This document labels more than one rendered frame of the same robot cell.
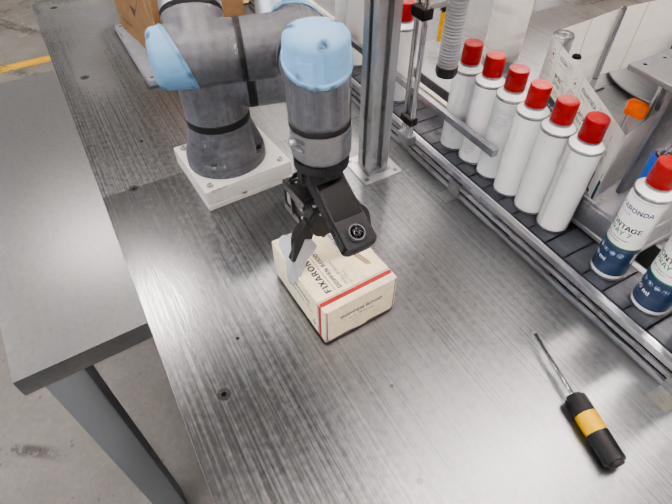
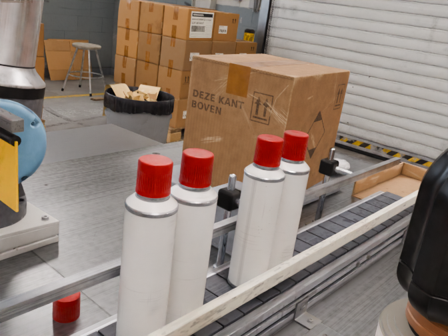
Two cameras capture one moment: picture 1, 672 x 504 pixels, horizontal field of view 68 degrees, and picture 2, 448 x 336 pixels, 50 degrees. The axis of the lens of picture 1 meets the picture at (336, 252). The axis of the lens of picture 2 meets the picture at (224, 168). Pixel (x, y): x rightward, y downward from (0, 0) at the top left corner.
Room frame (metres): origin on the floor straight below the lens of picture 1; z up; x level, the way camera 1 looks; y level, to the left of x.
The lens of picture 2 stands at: (0.90, -0.56, 1.23)
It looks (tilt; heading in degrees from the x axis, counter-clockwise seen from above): 19 degrees down; 68
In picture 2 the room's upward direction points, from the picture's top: 8 degrees clockwise
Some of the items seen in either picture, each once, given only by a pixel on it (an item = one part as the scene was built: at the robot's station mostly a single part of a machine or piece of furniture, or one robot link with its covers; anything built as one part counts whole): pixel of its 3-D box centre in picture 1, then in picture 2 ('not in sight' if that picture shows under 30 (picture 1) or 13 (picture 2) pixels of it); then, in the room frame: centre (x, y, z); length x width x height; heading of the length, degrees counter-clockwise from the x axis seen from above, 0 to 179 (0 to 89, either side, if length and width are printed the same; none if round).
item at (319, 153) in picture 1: (318, 139); not in sight; (0.51, 0.02, 1.11); 0.08 x 0.08 x 0.05
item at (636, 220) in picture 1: (635, 221); not in sight; (0.50, -0.42, 0.98); 0.05 x 0.05 x 0.20
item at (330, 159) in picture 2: not in sight; (334, 190); (1.44, 0.19, 0.91); 0.07 x 0.03 x 0.16; 119
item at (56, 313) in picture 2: not in sight; (66, 303); (0.93, -0.02, 0.85); 0.03 x 0.03 x 0.03
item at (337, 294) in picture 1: (332, 274); not in sight; (0.49, 0.01, 0.87); 0.16 x 0.12 x 0.07; 32
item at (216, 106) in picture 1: (213, 74); not in sight; (0.81, 0.21, 1.04); 0.13 x 0.12 x 0.14; 103
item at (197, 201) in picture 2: not in sight; (187, 241); (1.05, -0.11, 0.98); 0.05 x 0.05 x 0.20
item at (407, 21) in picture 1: (401, 52); (147, 255); (1.00, -0.14, 0.98); 0.05 x 0.05 x 0.20
